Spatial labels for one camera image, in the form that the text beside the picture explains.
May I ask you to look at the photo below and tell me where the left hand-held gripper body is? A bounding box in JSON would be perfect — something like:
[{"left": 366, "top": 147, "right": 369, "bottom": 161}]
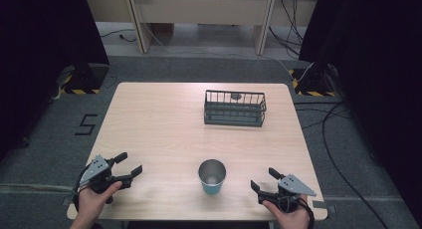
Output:
[{"left": 79, "top": 153, "right": 133, "bottom": 205}]

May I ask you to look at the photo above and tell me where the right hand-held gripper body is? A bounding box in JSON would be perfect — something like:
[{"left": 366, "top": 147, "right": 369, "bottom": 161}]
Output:
[{"left": 257, "top": 173, "right": 317, "bottom": 214}]

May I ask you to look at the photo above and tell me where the person's right hand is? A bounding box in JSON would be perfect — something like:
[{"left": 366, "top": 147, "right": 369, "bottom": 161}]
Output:
[{"left": 262, "top": 193, "right": 312, "bottom": 229}]

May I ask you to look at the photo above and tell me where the person's left hand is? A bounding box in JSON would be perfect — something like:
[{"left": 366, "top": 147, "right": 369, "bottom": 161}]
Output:
[{"left": 78, "top": 180, "right": 123, "bottom": 221}]

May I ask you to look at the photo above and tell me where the blue cup with metal inside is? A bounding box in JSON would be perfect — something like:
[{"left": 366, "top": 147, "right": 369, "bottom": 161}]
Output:
[{"left": 197, "top": 158, "right": 228, "bottom": 196}]

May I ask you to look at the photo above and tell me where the stand base with striped tape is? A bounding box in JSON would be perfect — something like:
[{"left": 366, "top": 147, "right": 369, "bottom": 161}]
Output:
[
  {"left": 55, "top": 63, "right": 110, "bottom": 96},
  {"left": 288, "top": 63, "right": 337, "bottom": 98}
]

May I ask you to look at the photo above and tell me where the black curtain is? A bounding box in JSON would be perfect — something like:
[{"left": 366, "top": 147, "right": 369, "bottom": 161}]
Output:
[
  {"left": 0, "top": 0, "right": 110, "bottom": 162},
  {"left": 298, "top": 0, "right": 422, "bottom": 220}
]

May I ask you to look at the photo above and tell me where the beige wooden desk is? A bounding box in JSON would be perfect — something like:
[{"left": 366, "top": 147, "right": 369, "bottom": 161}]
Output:
[{"left": 83, "top": 0, "right": 322, "bottom": 56}]

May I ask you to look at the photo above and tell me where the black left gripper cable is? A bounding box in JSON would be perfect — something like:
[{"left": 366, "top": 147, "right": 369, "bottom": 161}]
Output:
[{"left": 72, "top": 165, "right": 92, "bottom": 213}]

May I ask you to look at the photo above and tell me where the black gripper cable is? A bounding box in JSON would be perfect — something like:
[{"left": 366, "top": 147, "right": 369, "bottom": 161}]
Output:
[
  {"left": 297, "top": 197, "right": 316, "bottom": 229},
  {"left": 72, "top": 165, "right": 92, "bottom": 213}
]

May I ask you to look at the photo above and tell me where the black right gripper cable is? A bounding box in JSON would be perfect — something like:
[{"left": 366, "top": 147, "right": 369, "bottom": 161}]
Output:
[{"left": 297, "top": 197, "right": 316, "bottom": 229}]

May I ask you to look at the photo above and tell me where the long black floor cable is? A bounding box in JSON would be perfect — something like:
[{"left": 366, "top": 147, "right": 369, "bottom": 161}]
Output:
[{"left": 320, "top": 102, "right": 390, "bottom": 229}]

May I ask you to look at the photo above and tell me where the black wire basket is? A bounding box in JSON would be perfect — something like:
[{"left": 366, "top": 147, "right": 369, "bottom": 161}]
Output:
[{"left": 203, "top": 89, "right": 268, "bottom": 128}]

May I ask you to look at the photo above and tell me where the short black floor cable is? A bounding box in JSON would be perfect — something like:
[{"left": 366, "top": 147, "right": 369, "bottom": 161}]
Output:
[{"left": 100, "top": 29, "right": 137, "bottom": 44}]

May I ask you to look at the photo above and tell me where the bundle of black wall cables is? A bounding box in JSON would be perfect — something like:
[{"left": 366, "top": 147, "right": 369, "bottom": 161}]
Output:
[{"left": 268, "top": 0, "right": 305, "bottom": 59}]

